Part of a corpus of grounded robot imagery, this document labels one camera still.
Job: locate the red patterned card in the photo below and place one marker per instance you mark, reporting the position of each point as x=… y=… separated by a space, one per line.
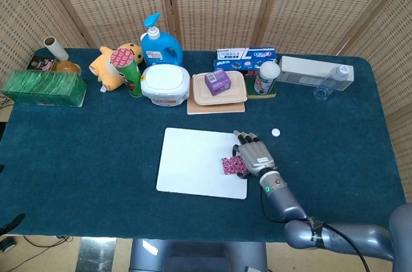
x=232 y=166

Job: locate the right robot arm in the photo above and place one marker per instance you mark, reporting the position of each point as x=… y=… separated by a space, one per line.
x=286 y=201

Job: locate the cardboard tube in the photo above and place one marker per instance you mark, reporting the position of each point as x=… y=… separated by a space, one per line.
x=56 y=48

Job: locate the orange plush toy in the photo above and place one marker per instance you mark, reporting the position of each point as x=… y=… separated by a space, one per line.
x=103 y=69

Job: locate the bamboo folding screen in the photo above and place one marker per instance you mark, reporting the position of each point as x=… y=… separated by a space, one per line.
x=106 y=2

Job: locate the white power strip box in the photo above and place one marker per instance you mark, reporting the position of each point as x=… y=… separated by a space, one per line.
x=302 y=72

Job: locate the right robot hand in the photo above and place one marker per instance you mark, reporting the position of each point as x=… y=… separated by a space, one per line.
x=256 y=156

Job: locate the clear plastic water bottle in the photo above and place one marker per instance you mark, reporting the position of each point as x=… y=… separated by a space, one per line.
x=328 y=85

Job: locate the dark printed box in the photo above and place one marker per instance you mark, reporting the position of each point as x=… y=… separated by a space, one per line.
x=40 y=62

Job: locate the yellow green sponge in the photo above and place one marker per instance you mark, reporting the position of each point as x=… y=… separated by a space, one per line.
x=252 y=90

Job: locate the brown cardboard sheet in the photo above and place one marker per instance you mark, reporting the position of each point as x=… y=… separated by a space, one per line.
x=215 y=108

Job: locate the green transparent tea box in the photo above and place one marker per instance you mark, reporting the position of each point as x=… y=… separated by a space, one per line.
x=45 y=88

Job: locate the purple carton box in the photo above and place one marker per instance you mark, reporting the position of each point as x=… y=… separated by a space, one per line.
x=218 y=83

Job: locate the grey robot torso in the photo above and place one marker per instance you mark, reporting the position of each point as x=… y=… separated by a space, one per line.
x=193 y=256

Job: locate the white can strawberry print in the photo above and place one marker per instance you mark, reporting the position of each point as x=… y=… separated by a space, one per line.
x=265 y=79

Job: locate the white wet wipes container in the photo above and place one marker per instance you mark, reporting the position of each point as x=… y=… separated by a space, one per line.
x=164 y=85

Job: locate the small white round cap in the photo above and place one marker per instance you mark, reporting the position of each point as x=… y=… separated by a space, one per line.
x=275 y=132

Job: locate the teal table cloth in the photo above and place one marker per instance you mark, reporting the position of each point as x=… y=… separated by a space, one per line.
x=96 y=162

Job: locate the blue detergent bottle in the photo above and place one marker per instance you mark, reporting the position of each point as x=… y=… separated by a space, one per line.
x=161 y=47

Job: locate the white board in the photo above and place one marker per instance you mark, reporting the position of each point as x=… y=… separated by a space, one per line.
x=193 y=162

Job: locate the beige lunch box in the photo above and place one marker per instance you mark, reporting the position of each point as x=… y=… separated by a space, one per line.
x=199 y=92

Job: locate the amber tape roll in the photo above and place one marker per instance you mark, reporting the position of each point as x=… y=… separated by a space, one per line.
x=67 y=67

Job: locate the blue white toothpaste box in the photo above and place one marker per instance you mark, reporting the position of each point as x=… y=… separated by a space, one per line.
x=244 y=58

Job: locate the green Pringles can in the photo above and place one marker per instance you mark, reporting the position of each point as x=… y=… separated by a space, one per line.
x=128 y=72

